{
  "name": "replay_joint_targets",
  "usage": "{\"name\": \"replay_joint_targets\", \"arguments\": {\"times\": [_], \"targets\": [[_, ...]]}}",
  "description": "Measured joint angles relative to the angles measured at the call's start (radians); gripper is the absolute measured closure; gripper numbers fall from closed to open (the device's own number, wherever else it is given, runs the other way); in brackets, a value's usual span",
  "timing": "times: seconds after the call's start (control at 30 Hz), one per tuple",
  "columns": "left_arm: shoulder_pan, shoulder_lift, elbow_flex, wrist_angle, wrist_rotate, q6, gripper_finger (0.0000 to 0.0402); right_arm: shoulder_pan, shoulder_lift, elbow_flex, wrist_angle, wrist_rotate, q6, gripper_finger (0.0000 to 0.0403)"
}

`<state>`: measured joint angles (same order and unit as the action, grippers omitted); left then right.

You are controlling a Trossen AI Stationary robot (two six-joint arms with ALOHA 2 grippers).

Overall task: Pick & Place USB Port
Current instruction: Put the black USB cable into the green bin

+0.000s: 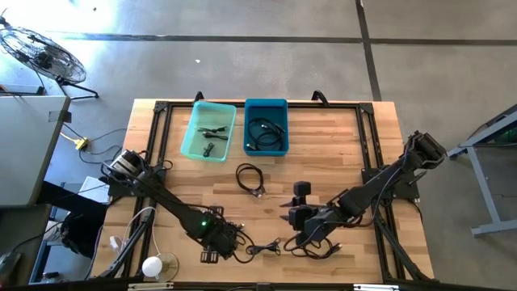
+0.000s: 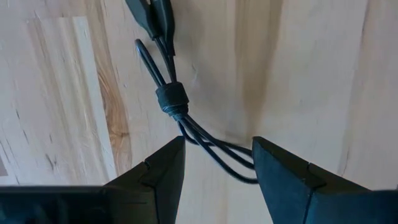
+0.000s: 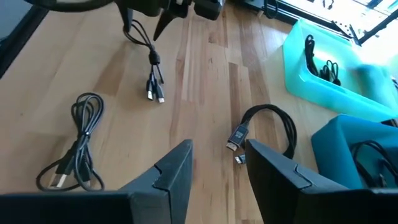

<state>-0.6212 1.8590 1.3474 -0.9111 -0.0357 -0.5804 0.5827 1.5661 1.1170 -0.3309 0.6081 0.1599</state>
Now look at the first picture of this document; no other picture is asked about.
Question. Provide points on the black aluminium table frame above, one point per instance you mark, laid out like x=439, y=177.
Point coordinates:
x=335, y=105

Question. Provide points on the grey metal table frame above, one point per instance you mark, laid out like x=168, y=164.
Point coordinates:
x=486, y=190

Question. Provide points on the silver metal bracket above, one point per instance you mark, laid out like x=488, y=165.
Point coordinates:
x=151, y=287
x=375, y=288

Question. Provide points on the yellow power plug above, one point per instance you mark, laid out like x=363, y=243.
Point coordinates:
x=82, y=142

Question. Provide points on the white round bulb lamp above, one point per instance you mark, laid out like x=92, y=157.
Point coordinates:
x=152, y=266

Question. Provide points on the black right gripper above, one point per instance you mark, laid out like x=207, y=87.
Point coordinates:
x=307, y=222

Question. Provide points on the white paper sheet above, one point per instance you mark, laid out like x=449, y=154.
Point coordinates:
x=95, y=188

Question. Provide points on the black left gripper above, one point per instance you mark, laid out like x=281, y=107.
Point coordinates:
x=214, y=238

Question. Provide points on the translucent teal plastic bin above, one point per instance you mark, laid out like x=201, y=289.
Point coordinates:
x=190, y=121

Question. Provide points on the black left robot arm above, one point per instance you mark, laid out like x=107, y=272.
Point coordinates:
x=169, y=202

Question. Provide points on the blue plastic bin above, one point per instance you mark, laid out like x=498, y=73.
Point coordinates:
x=266, y=107

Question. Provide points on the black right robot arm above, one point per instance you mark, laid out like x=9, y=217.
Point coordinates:
x=363, y=194

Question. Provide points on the grey cabinet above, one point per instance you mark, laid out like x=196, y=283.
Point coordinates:
x=28, y=149

